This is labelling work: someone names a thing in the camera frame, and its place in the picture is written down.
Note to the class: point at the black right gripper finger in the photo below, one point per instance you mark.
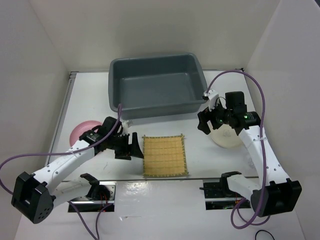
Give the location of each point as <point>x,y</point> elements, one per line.
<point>216,124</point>
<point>203,123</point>

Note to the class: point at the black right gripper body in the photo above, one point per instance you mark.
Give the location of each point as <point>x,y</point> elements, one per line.
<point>221,113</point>

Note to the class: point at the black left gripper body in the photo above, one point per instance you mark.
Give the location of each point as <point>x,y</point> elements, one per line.
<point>119,142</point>

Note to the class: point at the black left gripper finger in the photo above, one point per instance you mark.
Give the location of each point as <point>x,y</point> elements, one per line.
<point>135,150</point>
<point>121,156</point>

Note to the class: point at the cream bear plate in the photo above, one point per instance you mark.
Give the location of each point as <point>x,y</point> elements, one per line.
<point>225,136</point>

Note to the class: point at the yellow bamboo mat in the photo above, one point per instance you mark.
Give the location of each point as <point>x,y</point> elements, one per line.
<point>164,157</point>

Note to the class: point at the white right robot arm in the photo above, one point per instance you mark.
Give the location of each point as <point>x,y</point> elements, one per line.
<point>275,193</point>

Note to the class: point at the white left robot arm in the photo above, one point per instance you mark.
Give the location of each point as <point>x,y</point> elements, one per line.
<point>36,195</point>

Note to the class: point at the grey plastic bin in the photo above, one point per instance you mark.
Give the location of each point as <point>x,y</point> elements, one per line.
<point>155,86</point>

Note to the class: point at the pink plastic plate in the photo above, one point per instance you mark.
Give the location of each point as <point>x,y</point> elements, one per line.
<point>80,129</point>

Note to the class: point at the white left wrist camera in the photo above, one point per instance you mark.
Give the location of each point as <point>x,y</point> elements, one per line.
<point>127,123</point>

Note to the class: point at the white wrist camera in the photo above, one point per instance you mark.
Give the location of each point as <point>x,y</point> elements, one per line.
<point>211,96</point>
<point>127,123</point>

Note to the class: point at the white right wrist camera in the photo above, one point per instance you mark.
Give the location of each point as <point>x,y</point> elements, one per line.
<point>211,96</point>

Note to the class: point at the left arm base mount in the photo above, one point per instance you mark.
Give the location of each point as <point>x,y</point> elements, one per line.
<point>92,200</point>

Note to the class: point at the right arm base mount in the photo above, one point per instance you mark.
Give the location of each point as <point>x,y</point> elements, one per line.
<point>215,198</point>

